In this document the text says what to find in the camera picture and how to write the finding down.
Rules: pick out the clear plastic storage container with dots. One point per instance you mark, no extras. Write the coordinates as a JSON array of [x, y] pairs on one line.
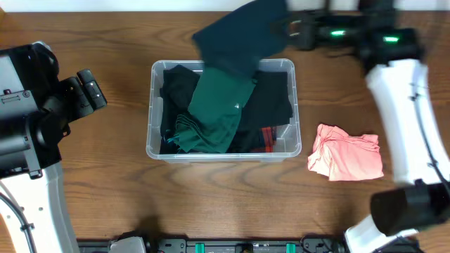
[[288, 142]]

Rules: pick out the green garment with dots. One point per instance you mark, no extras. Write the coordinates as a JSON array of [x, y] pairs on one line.
[[214, 112]]

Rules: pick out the black mounting rail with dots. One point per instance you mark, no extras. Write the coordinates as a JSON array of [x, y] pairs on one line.
[[309, 244]]

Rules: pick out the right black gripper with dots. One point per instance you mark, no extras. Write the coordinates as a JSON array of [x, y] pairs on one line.
[[306, 39]]

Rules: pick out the black garment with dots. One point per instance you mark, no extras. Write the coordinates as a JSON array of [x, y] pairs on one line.
[[176, 92], [268, 106]]

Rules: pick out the pink garment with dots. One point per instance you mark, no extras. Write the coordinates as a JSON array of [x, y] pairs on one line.
[[342, 157]]

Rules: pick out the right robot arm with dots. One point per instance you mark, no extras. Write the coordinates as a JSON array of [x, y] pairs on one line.
[[396, 75]]

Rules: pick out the red navy plaid shirt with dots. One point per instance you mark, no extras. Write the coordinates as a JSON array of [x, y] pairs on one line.
[[266, 140]]

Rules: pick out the dark navy garment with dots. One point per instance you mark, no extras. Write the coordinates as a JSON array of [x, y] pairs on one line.
[[237, 42]]

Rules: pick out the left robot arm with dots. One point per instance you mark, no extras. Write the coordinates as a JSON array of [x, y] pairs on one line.
[[36, 110]]

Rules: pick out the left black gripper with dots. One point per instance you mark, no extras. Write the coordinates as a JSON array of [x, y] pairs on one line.
[[74, 97]]

